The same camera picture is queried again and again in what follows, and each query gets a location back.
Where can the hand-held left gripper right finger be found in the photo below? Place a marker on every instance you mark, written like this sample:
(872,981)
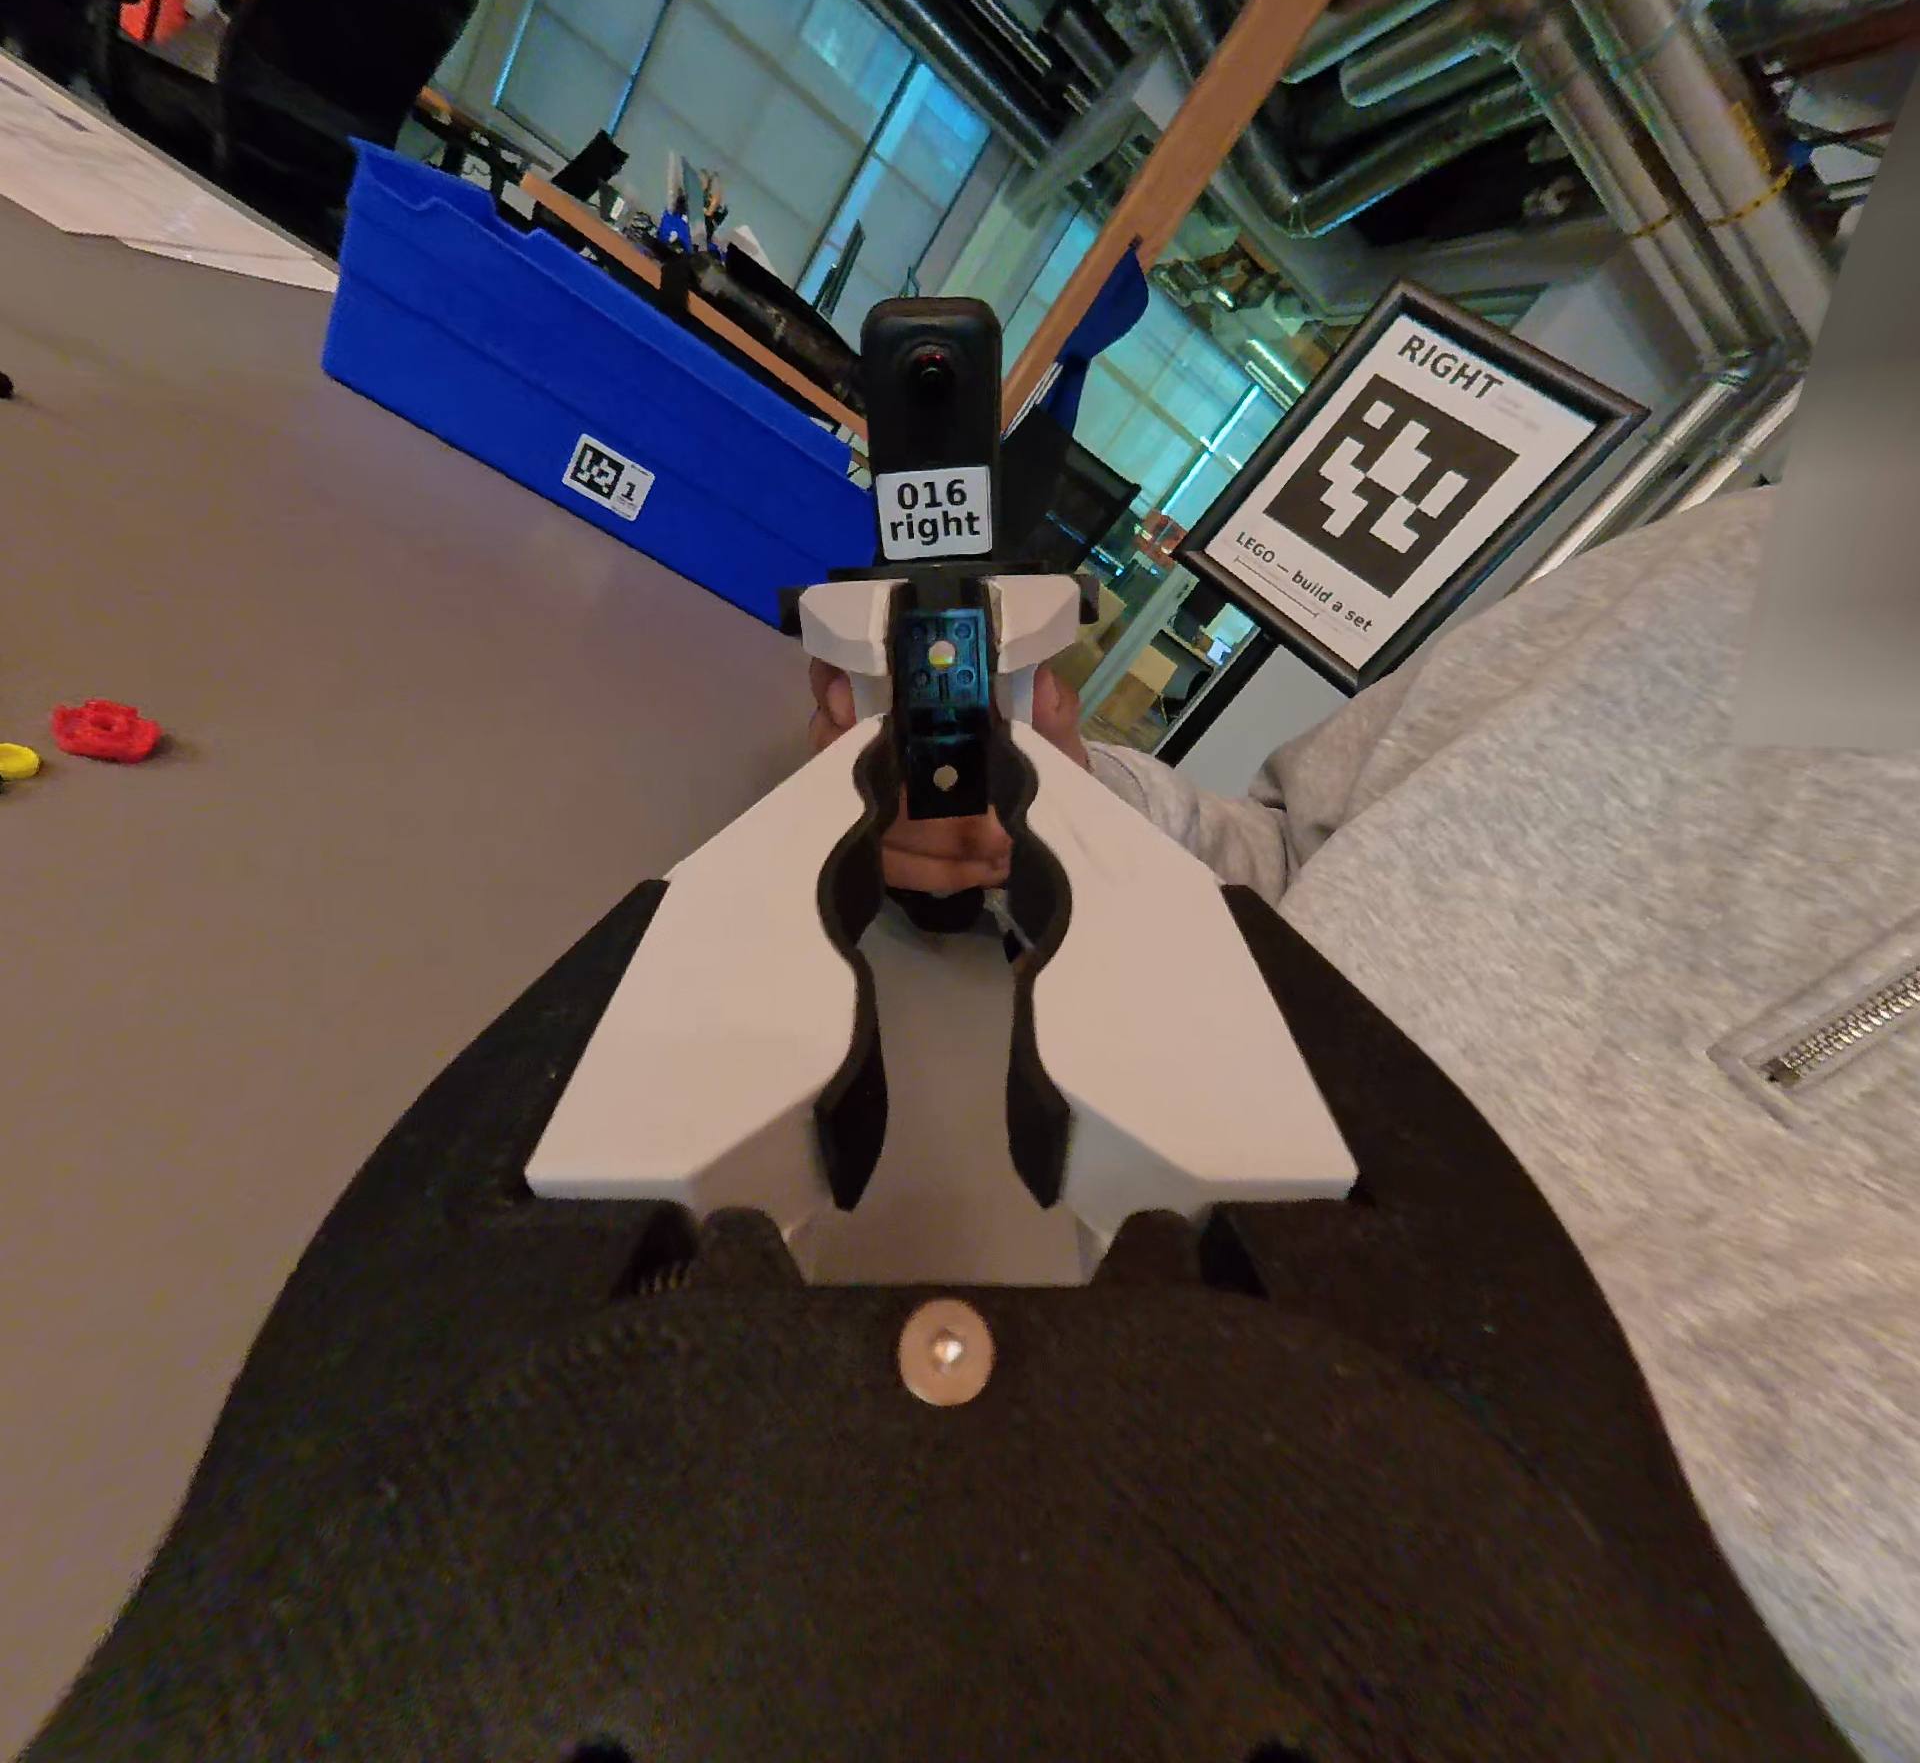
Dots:
(1184,1027)

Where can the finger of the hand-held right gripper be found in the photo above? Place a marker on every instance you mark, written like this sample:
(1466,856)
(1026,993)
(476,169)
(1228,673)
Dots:
(1036,624)
(851,639)

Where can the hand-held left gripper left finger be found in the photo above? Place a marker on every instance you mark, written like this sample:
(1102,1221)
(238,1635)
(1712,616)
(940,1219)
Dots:
(706,1027)

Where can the black lego assembly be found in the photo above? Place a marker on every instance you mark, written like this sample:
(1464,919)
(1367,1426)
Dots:
(941,714)

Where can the person's right forearm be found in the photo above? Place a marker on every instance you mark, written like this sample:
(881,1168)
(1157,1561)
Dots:
(1184,809)

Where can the pile of loose lego pieces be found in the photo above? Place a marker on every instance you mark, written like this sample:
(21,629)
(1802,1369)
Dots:
(106,730)

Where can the person's right hand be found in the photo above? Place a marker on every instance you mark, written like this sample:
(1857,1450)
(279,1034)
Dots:
(946,856)

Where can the framed marker sign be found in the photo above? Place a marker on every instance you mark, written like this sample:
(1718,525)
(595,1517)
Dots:
(1410,487)

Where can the large blue storage bin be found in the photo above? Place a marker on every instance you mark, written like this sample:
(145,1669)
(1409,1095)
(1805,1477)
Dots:
(496,354)

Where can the black high-back chair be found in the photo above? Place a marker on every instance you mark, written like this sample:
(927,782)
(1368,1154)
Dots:
(346,38)

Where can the paper instruction sheet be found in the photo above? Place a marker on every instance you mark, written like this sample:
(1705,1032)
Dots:
(135,194)

